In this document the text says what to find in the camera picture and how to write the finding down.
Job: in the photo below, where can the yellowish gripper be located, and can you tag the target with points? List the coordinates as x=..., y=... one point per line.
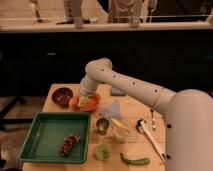
x=85, y=102

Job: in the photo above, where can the small steel cup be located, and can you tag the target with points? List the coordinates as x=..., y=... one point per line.
x=102, y=126

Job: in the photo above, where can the clear glass with yellow item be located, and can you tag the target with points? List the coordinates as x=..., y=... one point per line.
x=121, y=129

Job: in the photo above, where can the dark brown bowl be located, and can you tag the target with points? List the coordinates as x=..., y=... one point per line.
x=62, y=97

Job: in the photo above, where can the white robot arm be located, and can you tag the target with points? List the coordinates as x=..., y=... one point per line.
x=188, y=115

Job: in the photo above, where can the silver fork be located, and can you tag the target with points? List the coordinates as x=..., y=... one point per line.
x=153, y=120

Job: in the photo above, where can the orange bowl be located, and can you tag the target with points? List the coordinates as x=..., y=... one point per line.
x=96, y=99

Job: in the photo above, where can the bunch of red grapes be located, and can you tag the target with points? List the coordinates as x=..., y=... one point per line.
x=69, y=143

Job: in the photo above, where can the green chili pepper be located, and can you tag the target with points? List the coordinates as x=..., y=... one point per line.
x=135, y=162

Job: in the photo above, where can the white handled kitchen tool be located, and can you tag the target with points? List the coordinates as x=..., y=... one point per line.
x=143, y=129

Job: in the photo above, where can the green plastic tray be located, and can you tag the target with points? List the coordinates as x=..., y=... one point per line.
x=47, y=133

